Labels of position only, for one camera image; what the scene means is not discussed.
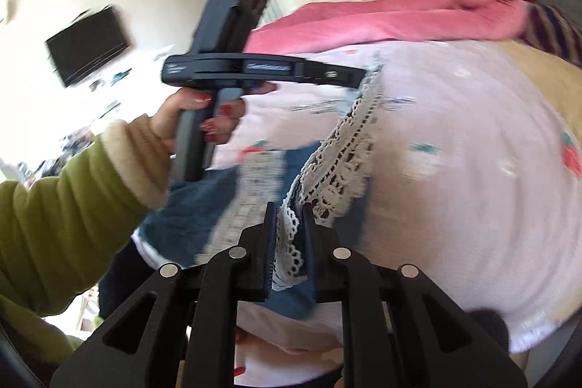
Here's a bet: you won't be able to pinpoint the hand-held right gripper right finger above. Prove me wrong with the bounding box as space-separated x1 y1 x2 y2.
302 203 528 388

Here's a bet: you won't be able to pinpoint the person's left forearm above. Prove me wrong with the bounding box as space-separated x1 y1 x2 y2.
0 119 172 367

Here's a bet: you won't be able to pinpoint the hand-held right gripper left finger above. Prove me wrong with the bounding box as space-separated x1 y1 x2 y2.
55 201 278 388

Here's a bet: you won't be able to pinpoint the person's left hand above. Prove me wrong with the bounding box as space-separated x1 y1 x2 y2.
149 81 278 158

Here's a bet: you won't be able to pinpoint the black wall television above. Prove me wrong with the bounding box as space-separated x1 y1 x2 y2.
44 4 132 89

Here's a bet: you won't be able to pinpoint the blue denim pants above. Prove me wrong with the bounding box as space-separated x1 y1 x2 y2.
135 51 387 321

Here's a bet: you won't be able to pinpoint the striped pillow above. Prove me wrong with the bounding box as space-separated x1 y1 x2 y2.
518 3 582 69

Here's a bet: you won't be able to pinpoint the pink printed bedsheet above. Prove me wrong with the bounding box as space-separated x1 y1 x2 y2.
131 37 582 356

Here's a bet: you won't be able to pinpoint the pink quilt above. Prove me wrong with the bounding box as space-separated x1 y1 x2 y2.
246 0 532 55

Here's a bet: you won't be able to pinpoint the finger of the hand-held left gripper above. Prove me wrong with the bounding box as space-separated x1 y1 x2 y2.
302 57 367 89

